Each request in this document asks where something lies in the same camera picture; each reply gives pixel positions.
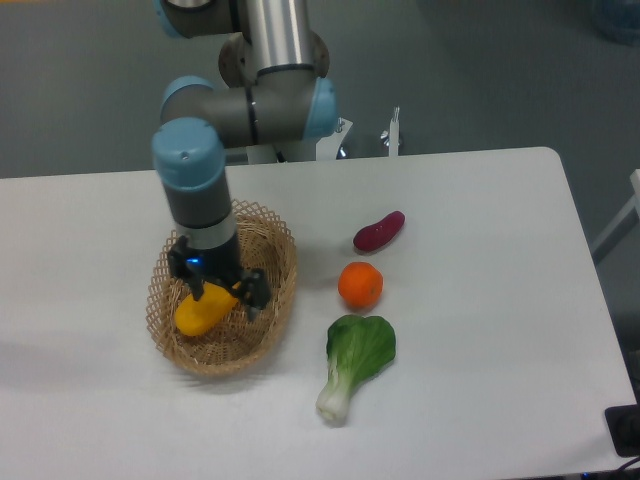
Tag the black device at table edge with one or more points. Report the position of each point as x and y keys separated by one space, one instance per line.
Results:
x=623 y=425

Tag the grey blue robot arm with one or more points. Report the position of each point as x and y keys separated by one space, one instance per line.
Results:
x=288 y=100

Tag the woven wicker basket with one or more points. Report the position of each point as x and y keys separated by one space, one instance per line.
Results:
x=234 y=343

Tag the orange fruit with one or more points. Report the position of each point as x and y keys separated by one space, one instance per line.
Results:
x=360 y=285

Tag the white furniture leg right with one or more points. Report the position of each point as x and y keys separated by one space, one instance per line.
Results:
x=622 y=223

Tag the green bok choy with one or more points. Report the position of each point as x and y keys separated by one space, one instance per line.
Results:
x=358 y=348

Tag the purple sweet potato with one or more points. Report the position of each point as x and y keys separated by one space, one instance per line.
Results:
x=376 y=236

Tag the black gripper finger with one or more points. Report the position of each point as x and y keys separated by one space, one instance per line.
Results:
x=184 y=265
x=253 y=292

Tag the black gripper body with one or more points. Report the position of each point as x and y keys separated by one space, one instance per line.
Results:
x=221 y=264

